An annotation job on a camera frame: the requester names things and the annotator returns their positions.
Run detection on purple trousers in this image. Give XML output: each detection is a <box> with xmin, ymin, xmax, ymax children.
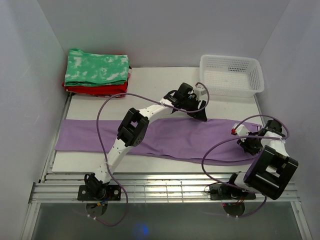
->
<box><xmin>55</xmin><ymin>117</ymin><xmax>257</xmax><ymax>166</ymax></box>

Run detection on aluminium rail frame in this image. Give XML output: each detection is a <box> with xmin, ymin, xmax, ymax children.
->
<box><xmin>20</xmin><ymin>94</ymin><xmax>313</xmax><ymax>240</ymax></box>

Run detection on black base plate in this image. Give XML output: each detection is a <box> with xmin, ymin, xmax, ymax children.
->
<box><xmin>77</xmin><ymin>185</ymin><xmax>122</xmax><ymax>201</ymax></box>
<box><xmin>208</xmin><ymin>183</ymin><xmax>256</xmax><ymax>201</ymax></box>

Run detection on white perforated plastic basket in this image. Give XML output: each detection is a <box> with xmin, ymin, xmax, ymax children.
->
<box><xmin>199</xmin><ymin>54</ymin><xmax>265</xmax><ymax>98</ymax></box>

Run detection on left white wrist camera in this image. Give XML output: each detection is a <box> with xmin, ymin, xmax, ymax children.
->
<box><xmin>193</xmin><ymin>82</ymin><xmax>208</xmax><ymax>98</ymax></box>

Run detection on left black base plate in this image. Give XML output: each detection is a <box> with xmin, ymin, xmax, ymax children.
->
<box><xmin>77</xmin><ymin>185</ymin><xmax>122</xmax><ymax>201</ymax></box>

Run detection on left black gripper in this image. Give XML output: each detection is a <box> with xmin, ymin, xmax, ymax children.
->
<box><xmin>181</xmin><ymin>96</ymin><xmax>207</xmax><ymax>122</ymax></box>

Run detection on green white patterned folded garment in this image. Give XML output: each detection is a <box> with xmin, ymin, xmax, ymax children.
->
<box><xmin>64</xmin><ymin>48</ymin><xmax>130</xmax><ymax>87</ymax></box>

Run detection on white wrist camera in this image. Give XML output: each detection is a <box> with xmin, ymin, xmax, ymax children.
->
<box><xmin>193</xmin><ymin>82</ymin><xmax>208</xmax><ymax>98</ymax></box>
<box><xmin>231</xmin><ymin>123</ymin><xmax>250</xmax><ymax>137</ymax></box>

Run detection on red folded garment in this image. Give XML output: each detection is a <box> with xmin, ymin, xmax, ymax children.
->
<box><xmin>62</xmin><ymin>66</ymin><xmax>133</xmax><ymax>98</ymax></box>

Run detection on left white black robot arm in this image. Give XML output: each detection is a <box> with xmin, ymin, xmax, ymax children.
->
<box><xmin>79</xmin><ymin>82</ymin><xmax>210</xmax><ymax>200</ymax></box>

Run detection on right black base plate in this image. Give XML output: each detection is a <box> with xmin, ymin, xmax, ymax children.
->
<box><xmin>208</xmin><ymin>183</ymin><xmax>256</xmax><ymax>201</ymax></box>

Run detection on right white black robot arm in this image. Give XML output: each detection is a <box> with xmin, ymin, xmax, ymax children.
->
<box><xmin>225</xmin><ymin>119</ymin><xmax>299</xmax><ymax>200</ymax></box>

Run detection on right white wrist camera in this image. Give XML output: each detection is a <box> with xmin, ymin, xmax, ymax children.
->
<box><xmin>231</xmin><ymin>123</ymin><xmax>250</xmax><ymax>137</ymax></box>

